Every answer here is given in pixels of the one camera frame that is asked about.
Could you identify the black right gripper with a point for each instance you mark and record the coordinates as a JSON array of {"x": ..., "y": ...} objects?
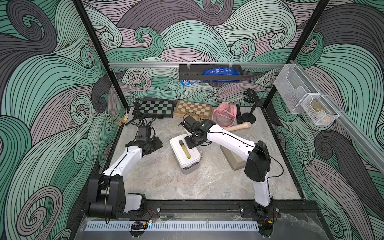
[{"x": 191, "y": 142}]

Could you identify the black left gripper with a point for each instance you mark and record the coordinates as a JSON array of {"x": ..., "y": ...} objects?
[{"x": 157, "y": 142}]

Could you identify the white tissue box lid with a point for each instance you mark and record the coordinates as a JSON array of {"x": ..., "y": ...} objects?
[{"x": 185, "y": 156}]

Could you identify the grey tissue box base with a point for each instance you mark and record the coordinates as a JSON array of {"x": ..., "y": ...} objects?
[{"x": 189, "y": 169}]

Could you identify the yellow tissue paper pack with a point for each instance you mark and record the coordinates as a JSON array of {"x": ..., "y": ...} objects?
[{"x": 185, "y": 150}]

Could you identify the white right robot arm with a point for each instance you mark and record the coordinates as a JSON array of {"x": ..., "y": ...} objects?
[{"x": 254, "y": 154}]

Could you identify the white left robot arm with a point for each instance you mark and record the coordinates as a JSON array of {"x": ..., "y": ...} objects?
[{"x": 106, "y": 194}]

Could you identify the wooden chessboard box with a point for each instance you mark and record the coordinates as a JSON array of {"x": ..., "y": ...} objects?
[{"x": 196, "y": 110}]

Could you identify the pink mesh food cover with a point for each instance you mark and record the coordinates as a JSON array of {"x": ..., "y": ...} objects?
[{"x": 225, "y": 115}]

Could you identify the black tripod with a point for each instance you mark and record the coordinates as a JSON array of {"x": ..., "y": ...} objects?
[{"x": 139, "y": 119}]

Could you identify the black green chessboard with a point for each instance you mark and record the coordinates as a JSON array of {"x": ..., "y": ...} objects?
[{"x": 157, "y": 109}]

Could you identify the black remote control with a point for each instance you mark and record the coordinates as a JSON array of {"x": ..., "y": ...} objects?
[{"x": 239, "y": 115}]

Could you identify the wooden pestle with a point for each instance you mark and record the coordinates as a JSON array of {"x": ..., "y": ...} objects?
[{"x": 245, "y": 125}]

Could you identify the blue plastic package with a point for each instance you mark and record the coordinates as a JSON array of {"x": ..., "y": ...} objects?
[{"x": 221, "y": 72}]

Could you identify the black wall shelf basket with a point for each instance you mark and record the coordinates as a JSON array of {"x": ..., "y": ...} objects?
[{"x": 194, "y": 72}]

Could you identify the white slotted cable duct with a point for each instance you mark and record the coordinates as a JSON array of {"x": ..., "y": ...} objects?
[{"x": 195, "y": 226}]

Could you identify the clear wall bin large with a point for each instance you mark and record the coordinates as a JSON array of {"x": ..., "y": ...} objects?
[{"x": 292, "y": 88}]

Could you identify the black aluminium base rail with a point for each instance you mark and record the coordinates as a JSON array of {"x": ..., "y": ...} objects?
[{"x": 244, "y": 208}]

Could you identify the clear wall bin small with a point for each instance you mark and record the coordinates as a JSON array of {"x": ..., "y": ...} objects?
[{"x": 319, "y": 110}]

